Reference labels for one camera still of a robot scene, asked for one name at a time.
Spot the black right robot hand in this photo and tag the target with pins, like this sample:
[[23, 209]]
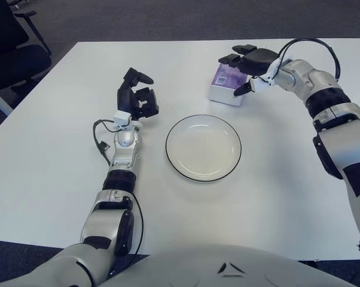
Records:
[[256, 61]]

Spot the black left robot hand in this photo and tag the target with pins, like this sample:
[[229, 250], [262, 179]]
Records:
[[124, 100]]

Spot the purple tissue paper pack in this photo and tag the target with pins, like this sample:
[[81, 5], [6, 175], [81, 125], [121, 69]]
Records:
[[225, 86]]

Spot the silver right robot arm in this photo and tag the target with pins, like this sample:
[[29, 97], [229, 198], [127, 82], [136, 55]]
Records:
[[332, 98]]

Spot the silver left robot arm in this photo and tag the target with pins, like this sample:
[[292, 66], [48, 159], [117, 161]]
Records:
[[123, 155]]

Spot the white plate with black rim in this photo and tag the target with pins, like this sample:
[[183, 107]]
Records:
[[203, 149]]

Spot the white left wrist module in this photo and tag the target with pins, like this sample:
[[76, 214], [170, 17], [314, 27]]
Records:
[[121, 117]]

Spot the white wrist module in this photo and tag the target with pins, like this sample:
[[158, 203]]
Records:
[[121, 117], [262, 82]]

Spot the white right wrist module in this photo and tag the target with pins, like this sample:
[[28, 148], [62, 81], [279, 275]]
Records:
[[262, 82]]

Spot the black office chair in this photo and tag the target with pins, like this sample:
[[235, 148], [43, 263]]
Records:
[[9, 56]]

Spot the grey robot torso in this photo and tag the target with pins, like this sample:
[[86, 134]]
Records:
[[198, 269]]

